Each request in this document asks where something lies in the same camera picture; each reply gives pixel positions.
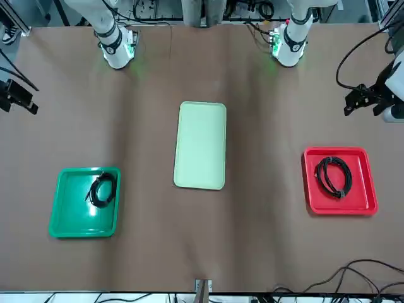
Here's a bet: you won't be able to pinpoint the black cable clear tie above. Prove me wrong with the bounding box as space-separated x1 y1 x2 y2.
83 170 118 209

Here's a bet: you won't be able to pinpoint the black cable velcro strap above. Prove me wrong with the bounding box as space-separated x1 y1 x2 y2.
314 157 353 200

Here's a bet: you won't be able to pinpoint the green plastic tray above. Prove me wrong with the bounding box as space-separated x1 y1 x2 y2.
47 166 122 239

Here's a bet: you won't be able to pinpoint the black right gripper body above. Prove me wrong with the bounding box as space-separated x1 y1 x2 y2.
0 78 15 113

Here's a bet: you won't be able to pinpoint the pale green flat tray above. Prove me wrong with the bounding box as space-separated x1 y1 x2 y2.
172 100 227 191

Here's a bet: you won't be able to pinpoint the black and white shoe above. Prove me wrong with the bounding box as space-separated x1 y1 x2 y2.
2 26 21 44

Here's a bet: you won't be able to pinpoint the aluminium frame profile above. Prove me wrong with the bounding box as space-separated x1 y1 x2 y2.
378 0 404 30
0 9 32 36

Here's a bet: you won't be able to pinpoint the aluminium camera post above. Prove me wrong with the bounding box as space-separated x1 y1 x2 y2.
194 278 213 303

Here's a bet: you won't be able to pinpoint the loose black cable loops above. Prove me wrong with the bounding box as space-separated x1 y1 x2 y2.
270 258 404 303

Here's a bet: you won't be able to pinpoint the red plastic tray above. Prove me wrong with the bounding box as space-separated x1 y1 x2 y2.
303 146 379 217

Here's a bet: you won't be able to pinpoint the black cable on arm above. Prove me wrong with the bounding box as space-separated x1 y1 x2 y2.
335 27 396 90

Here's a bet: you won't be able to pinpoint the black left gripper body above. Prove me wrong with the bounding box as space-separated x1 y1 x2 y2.
367 62 395 116

